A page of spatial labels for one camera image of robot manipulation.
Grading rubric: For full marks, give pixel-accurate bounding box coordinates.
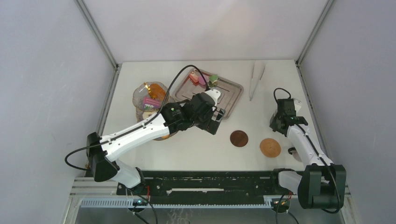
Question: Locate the metal serving tray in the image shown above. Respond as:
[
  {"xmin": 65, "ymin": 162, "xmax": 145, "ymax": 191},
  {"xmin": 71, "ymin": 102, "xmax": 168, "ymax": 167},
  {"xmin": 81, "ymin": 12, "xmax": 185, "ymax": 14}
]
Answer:
[{"xmin": 174, "ymin": 68, "xmax": 244, "ymax": 120}]

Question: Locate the dark brown round coaster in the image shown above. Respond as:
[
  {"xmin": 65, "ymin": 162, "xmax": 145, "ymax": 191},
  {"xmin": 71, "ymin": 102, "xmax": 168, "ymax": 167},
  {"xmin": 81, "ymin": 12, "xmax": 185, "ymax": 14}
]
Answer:
[{"xmin": 230, "ymin": 130, "xmax": 248, "ymax": 147}]

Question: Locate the light wooden round coaster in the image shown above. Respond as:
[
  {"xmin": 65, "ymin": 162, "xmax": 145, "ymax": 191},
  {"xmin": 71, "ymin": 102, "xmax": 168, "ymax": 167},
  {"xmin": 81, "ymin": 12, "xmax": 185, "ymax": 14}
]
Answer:
[{"xmin": 260, "ymin": 138, "xmax": 281, "ymax": 158}]

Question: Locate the brown cookie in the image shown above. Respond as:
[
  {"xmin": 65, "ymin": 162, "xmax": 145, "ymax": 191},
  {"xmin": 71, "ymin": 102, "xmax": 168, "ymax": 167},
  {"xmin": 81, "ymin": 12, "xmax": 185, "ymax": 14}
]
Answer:
[{"xmin": 148, "ymin": 83, "xmax": 166, "ymax": 101}]

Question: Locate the pink purple cake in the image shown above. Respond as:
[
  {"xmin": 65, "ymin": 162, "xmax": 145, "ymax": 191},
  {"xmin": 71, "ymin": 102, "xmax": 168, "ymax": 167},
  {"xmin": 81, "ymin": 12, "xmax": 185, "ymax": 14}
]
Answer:
[{"xmin": 143, "ymin": 97, "xmax": 161, "ymax": 111}]

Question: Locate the three-tier glass dessert stand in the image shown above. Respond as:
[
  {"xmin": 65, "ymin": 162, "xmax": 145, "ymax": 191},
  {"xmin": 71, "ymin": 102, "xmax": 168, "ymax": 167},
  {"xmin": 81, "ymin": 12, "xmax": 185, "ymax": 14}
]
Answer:
[{"xmin": 132, "ymin": 82, "xmax": 168, "ymax": 122}]

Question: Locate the white frosted donut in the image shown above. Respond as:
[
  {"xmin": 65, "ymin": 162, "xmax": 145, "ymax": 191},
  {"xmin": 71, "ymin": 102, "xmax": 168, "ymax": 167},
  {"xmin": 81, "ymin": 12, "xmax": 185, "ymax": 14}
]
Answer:
[{"xmin": 142, "ymin": 112, "xmax": 157, "ymax": 119}]

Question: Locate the purple glass cup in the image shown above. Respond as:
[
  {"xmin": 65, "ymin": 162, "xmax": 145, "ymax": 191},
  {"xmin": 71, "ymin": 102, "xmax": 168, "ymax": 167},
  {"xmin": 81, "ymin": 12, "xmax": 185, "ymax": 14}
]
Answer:
[{"xmin": 288, "ymin": 147, "xmax": 302, "ymax": 162}]

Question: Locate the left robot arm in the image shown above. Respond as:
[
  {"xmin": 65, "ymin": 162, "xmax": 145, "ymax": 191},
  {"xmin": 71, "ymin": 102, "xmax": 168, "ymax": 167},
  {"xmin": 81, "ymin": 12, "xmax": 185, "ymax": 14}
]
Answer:
[{"xmin": 86, "ymin": 89, "xmax": 225, "ymax": 195}]

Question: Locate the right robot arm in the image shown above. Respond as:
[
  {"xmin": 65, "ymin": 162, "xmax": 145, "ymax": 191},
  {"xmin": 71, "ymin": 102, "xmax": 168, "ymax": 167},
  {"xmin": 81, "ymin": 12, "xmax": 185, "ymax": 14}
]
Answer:
[{"xmin": 270, "ymin": 98, "xmax": 347, "ymax": 214}]

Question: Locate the pink round cake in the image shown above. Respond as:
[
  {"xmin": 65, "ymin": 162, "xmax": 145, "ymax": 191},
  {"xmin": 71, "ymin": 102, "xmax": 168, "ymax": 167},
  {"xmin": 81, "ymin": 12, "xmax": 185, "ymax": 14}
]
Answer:
[{"xmin": 198, "ymin": 76, "xmax": 207, "ymax": 85}]

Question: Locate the pink red cake slice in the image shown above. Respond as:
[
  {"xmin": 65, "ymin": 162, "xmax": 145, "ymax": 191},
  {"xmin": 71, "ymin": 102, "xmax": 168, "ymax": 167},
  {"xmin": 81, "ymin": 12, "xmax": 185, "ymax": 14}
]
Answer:
[{"xmin": 189, "ymin": 71, "xmax": 199, "ymax": 84}]

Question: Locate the green round cake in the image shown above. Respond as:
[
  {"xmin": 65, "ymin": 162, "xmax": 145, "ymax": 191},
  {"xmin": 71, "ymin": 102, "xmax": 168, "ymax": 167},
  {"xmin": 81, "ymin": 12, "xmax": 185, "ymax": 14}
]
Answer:
[{"xmin": 208, "ymin": 74, "xmax": 219, "ymax": 87}]

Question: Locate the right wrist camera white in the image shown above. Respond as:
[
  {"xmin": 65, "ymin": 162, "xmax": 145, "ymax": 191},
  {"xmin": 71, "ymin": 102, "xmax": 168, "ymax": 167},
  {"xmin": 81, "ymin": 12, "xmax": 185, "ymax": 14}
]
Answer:
[{"xmin": 293, "ymin": 98, "xmax": 302, "ymax": 113}]

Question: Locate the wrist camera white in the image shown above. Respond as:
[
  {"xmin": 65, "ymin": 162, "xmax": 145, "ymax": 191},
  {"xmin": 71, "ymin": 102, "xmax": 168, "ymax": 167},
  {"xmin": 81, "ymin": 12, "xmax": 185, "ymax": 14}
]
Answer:
[
  {"xmin": 204, "ymin": 89, "xmax": 221, "ymax": 105},
  {"xmin": 293, "ymin": 98, "xmax": 302, "ymax": 113}
]

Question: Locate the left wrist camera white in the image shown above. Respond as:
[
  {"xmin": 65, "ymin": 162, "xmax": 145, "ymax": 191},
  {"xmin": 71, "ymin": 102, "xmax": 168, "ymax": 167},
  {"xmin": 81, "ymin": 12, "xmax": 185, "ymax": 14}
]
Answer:
[{"xmin": 204, "ymin": 89, "xmax": 221, "ymax": 105}]

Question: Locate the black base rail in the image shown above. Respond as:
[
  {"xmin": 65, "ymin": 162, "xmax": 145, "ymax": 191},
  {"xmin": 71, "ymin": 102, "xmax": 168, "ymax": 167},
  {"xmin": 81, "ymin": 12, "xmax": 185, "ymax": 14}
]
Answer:
[{"xmin": 135, "ymin": 170, "xmax": 290, "ymax": 196}]

